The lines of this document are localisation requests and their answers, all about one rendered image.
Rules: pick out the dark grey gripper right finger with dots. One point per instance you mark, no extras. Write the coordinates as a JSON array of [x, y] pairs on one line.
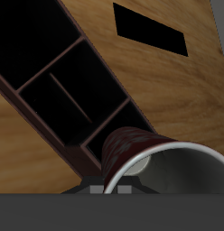
[[128, 187]]

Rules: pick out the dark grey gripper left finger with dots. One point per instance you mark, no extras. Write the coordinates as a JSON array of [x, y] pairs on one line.
[[92, 184]]

